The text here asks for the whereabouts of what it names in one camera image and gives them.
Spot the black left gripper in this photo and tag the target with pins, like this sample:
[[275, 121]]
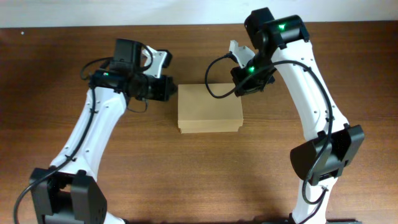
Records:
[[169, 88]]

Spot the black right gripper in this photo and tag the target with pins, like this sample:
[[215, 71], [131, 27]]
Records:
[[249, 86]]

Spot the cardboard box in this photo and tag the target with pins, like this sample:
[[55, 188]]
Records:
[[199, 112]]

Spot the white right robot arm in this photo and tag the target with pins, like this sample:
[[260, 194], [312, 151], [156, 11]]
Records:
[[283, 45]]

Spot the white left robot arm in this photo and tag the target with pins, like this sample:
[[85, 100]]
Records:
[[67, 191]]

